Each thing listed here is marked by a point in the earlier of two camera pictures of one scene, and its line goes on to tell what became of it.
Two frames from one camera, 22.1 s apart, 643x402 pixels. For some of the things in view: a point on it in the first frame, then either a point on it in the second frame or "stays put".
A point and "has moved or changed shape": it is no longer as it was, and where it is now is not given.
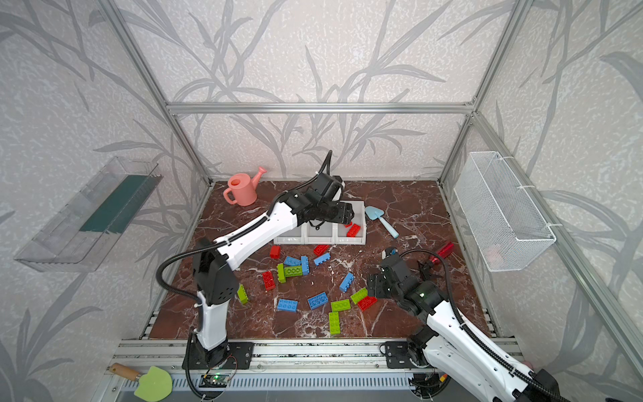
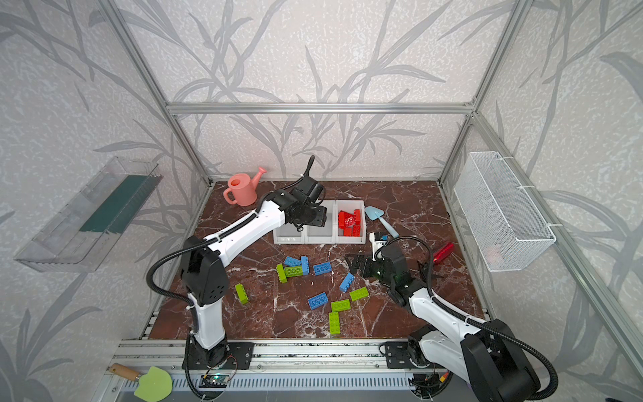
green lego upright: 280,272 stays put
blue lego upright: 305,263 stays put
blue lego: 321,259 → 321,269
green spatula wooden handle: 154,385 stays put
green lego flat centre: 293,270 stays put
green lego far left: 242,294 stays put
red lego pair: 268,280 → 357,213
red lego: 352,230 has moved or changed shape
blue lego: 347,281 stays put
